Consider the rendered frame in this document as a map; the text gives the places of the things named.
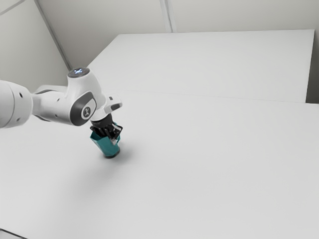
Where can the teal faceted mug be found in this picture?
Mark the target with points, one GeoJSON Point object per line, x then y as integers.
{"type": "Point", "coordinates": [106, 147]}

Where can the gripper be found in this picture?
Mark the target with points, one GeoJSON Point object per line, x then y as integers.
{"type": "Point", "coordinates": [105, 123]}

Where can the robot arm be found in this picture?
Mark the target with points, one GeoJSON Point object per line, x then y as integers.
{"type": "Point", "coordinates": [79, 99]}

